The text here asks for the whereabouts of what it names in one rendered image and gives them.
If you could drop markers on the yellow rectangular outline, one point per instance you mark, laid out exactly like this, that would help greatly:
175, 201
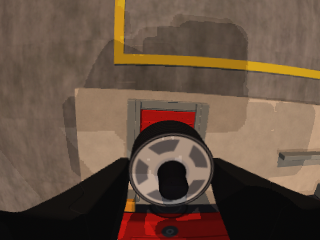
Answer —
215, 62

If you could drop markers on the black and grey wheel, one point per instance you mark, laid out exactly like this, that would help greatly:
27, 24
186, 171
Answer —
164, 141

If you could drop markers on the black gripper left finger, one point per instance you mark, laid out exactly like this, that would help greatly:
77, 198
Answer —
91, 210

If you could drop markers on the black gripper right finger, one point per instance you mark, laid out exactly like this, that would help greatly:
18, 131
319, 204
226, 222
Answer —
253, 208

